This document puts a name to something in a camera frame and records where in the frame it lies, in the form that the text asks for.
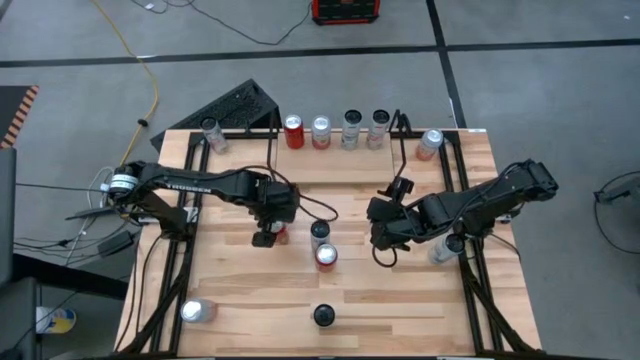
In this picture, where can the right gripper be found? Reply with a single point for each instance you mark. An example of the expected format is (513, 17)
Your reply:
(395, 222)

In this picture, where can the pink white Spindrift can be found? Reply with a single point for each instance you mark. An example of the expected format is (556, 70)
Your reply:
(430, 142)
(195, 310)
(321, 132)

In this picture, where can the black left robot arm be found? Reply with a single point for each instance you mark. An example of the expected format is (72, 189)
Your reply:
(200, 182)

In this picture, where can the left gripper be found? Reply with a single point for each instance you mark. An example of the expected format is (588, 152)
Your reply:
(272, 212)

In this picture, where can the black cabinet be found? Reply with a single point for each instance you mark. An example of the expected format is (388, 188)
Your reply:
(6, 215)

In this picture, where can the white yellow roll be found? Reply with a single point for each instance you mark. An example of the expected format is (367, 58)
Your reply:
(55, 320)

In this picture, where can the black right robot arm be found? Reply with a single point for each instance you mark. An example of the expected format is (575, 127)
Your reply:
(480, 200)

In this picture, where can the small white plug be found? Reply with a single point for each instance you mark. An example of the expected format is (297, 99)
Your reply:
(149, 6)

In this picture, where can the black orange striped mat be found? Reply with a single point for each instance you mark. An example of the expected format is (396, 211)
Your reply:
(15, 107)

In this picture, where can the black aluminium rig frame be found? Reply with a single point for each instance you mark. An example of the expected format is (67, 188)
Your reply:
(250, 135)
(451, 135)

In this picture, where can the white peach vibe can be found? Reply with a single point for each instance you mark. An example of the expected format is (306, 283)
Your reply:
(216, 137)

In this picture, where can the wooden shelf black metal legs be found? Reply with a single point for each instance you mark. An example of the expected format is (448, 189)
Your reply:
(335, 165)

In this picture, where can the red cola can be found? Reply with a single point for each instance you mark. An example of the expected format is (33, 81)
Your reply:
(294, 132)
(282, 236)
(326, 255)

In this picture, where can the red black case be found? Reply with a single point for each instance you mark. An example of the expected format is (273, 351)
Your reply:
(345, 12)

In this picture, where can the white can black lid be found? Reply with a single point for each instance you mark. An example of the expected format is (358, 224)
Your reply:
(320, 230)
(445, 248)
(351, 130)

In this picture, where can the black perforated panel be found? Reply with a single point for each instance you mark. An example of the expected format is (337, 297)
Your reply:
(230, 107)

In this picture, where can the white arctic vibe can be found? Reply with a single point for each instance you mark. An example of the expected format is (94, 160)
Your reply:
(379, 130)

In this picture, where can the black power adapter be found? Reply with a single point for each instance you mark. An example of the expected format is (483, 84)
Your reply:
(117, 243)

